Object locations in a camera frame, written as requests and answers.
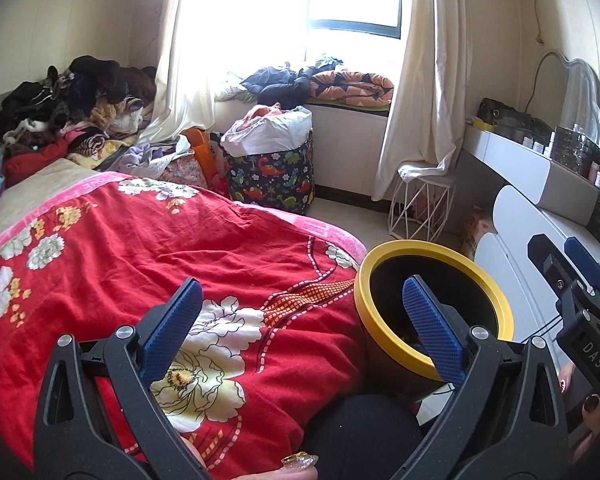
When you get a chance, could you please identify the orange bag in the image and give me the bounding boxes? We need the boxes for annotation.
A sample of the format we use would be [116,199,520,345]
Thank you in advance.
[182,127,228,196]

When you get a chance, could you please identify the white wire stool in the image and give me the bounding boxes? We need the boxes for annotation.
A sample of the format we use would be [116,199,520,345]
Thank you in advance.
[387,165,456,243]

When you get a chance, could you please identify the white chair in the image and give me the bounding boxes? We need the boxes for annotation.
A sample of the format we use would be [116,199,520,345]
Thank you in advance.
[472,185,600,356]

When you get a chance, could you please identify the orange patterned quilt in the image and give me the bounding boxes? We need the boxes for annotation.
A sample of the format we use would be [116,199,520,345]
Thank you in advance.
[310,70,395,107]

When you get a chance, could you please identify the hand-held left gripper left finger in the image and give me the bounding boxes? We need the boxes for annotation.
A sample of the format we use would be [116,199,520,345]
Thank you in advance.
[34,277,216,480]

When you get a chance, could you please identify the person's right hand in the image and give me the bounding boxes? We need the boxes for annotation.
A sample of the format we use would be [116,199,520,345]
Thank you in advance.
[557,365,600,463]

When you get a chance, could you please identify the white dressing table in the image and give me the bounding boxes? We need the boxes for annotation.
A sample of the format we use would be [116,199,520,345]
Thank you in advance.
[462,125,600,226]

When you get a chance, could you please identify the beige bed sheet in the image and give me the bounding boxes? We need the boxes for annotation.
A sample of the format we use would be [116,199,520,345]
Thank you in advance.
[0,159,101,248]

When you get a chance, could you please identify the cardboard box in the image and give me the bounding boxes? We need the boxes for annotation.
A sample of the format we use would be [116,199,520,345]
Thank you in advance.
[457,207,498,258]

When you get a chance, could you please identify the floral fabric bag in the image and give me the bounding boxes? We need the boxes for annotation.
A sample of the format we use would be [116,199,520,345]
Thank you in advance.
[160,155,211,188]

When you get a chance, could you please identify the yellow rimmed black bin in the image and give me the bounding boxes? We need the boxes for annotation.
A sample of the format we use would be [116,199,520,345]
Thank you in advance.
[354,240,515,401]

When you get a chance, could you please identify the dark blue jacket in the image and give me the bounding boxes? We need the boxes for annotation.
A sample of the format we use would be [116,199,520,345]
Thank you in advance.
[240,62,331,108]

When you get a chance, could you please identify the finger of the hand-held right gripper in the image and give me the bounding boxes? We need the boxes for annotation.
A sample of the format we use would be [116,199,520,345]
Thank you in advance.
[527,234,572,292]
[564,236,600,292]

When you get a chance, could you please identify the olive green bag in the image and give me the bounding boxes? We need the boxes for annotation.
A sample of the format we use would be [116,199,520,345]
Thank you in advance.
[477,97,553,141]

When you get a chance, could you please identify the lavender cloth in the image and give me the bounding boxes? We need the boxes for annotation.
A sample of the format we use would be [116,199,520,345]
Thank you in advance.
[117,142,191,176]

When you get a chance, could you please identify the clear cosmetics organizer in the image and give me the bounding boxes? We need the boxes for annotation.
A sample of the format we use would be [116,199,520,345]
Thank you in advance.
[550,125,600,176]

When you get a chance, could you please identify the white cloth bundle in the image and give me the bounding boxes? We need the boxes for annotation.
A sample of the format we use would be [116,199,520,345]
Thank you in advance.
[221,104,313,157]

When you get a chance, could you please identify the person's black trouser leg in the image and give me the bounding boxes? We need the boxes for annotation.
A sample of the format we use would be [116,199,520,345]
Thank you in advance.
[305,392,423,480]

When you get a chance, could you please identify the red floral blanket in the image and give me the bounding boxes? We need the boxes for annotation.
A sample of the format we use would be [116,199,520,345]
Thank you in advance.
[0,172,368,466]

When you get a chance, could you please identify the curved vanity mirror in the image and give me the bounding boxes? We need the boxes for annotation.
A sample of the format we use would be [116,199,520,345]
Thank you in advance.
[525,50,600,136]

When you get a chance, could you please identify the pile of dark clothes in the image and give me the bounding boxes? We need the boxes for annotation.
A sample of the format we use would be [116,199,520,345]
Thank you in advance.
[0,55,158,161]

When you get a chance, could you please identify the dinosaur print laundry basket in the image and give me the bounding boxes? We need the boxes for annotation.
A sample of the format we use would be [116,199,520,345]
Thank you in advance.
[223,135,315,216]

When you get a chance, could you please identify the person's left hand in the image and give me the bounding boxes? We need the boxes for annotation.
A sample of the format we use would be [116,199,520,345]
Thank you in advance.
[180,432,321,480]

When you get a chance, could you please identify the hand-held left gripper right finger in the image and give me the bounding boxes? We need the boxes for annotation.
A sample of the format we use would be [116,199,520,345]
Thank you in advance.
[402,275,568,480]

